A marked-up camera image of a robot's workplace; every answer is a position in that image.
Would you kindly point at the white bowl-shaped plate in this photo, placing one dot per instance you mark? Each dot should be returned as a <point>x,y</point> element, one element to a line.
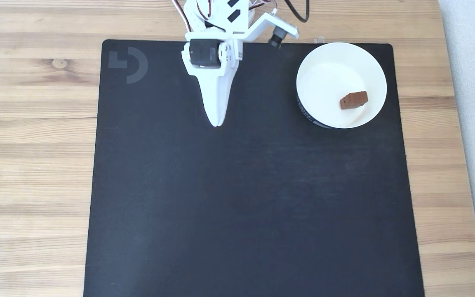
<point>328,82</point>

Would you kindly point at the white-mounted gripper camera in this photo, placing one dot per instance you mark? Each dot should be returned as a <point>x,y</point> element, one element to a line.
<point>276,33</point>

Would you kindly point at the black fabric desk mat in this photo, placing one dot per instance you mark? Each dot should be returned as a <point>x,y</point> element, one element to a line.
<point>241,206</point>

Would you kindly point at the small clear plastic piece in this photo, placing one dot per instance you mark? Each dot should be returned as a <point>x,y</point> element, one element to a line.
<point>319,40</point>

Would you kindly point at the red foam toy block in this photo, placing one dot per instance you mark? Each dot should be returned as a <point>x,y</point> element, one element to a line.
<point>353,100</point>

